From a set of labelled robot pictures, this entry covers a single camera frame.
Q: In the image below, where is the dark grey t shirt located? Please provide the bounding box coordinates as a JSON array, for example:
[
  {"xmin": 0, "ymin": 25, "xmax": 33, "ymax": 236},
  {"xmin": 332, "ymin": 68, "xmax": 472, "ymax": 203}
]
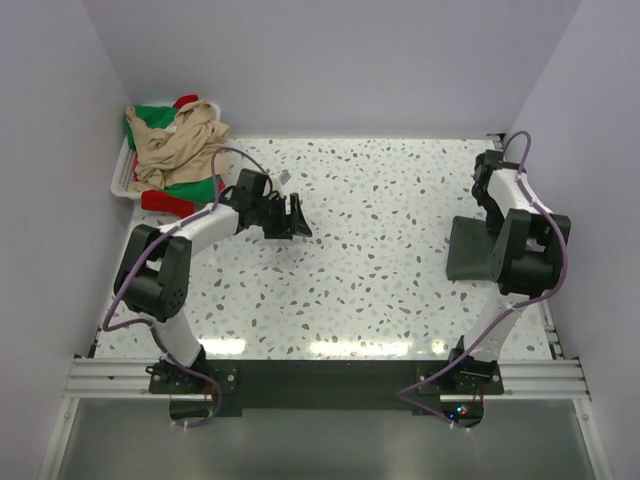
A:
[{"xmin": 445, "ymin": 216, "xmax": 496, "ymax": 281}]

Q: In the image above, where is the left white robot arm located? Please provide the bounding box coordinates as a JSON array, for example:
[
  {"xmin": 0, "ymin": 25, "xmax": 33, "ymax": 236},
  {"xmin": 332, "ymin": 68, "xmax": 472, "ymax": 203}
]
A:
[{"xmin": 114, "ymin": 169, "xmax": 312, "ymax": 395}]

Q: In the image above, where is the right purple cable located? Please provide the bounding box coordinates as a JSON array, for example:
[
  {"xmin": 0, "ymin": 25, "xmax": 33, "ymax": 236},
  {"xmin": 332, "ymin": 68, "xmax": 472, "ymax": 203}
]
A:
[{"xmin": 397, "ymin": 130, "xmax": 571, "ymax": 416}]

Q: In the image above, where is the aluminium frame rail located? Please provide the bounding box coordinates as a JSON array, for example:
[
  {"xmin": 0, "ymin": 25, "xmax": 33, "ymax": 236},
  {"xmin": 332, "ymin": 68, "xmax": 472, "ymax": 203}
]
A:
[{"xmin": 63, "ymin": 358, "xmax": 590, "ymax": 400}]

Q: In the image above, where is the red t shirt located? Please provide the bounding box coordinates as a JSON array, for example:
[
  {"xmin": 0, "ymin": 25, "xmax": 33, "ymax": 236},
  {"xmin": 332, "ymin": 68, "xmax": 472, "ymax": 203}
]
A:
[{"xmin": 135, "ymin": 94, "xmax": 214, "ymax": 218}]

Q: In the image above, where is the white plastic basket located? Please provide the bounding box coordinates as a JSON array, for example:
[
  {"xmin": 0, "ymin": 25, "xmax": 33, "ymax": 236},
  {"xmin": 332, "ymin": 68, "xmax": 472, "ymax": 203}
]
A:
[{"xmin": 111, "ymin": 100, "xmax": 222, "ymax": 200}]

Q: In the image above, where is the beige t shirt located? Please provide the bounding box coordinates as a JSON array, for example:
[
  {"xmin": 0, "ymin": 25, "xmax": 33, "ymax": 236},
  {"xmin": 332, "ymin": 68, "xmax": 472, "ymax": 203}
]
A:
[{"xmin": 125, "ymin": 99, "xmax": 230, "ymax": 192}]

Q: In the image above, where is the purple cable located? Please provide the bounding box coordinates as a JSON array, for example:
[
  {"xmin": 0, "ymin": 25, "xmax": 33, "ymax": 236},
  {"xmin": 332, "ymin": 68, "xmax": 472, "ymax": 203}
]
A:
[
  {"xmin": 102, "ymin": 148, "xmax": 274, "ymax": 431},
  {"xmin": 397, "ymin": 130, "xmax": 571, "ymax": 416}
]

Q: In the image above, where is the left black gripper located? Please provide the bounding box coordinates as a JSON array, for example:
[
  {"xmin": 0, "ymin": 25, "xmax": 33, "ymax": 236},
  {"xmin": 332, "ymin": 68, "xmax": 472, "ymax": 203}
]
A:
[{"xmin": 252, "ymin": 192, "xmax": 311, "ymax": 239}]

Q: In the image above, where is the green t shirt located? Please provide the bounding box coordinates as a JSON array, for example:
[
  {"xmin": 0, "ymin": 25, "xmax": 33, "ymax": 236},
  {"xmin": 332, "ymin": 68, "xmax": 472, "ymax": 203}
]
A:
[{"xmin": 124, "ymin": 99, "xmax": 230, "ymax": 204}]

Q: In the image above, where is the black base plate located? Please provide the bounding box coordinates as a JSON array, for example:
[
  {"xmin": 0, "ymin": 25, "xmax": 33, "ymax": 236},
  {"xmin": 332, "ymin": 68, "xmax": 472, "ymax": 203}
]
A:
[{"xmin": 146, "ymin": 358, "xmax": 505, "ymax": 427}]

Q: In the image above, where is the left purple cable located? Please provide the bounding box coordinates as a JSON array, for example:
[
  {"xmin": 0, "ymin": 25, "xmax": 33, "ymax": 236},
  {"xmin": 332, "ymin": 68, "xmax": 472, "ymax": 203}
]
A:
[{"xmin": 102, "ymin": 148, "xmax": 274, "ymax": 431}]

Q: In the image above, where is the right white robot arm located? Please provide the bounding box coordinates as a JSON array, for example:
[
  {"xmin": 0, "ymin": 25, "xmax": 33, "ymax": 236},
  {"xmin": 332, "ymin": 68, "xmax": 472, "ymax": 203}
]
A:
[{"xmin": 432, "ymin": 150, "xmax": 571, "ymax": 393}]

